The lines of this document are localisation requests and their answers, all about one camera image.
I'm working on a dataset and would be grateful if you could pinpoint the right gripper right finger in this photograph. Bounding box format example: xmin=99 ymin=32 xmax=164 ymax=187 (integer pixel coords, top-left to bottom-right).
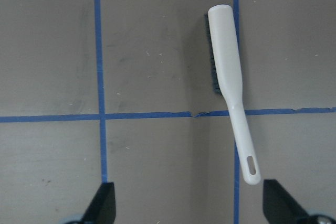
xmin=262 ymin=178 xmax=334 ymax=224

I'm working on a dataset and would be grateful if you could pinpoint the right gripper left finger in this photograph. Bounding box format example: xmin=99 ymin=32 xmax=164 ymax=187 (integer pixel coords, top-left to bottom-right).
xmin=79 ymin=182 xmax=116 ymax=224

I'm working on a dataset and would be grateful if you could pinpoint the beige hand brush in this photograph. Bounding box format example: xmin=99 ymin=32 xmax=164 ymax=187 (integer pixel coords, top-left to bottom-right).
xmin=207 ymin=4 xmax=261 ymax=185

